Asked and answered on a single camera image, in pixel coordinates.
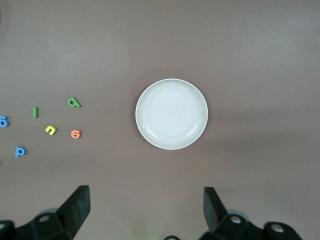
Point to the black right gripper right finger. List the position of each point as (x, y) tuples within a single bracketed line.
[(215, 212)]

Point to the green letter a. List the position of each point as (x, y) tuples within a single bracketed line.
[(77, 104)]

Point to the blue letter g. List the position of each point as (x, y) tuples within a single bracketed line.
[(5, 124)]

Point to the yellow letter n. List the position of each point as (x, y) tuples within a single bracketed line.
[(47, 128)]

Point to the blue letter p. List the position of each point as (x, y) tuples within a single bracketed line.
[(17, 152)]

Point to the orange letter e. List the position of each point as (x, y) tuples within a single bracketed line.
[(73, 135)]

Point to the beige brown plate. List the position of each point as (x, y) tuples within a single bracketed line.
[(171, 114)]

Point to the brown table cover mat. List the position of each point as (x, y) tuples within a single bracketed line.
[(160, 50)]

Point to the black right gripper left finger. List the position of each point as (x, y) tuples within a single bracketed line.
[(75, 210)]

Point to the green letter l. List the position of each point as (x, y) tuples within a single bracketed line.
[(35, 112)]

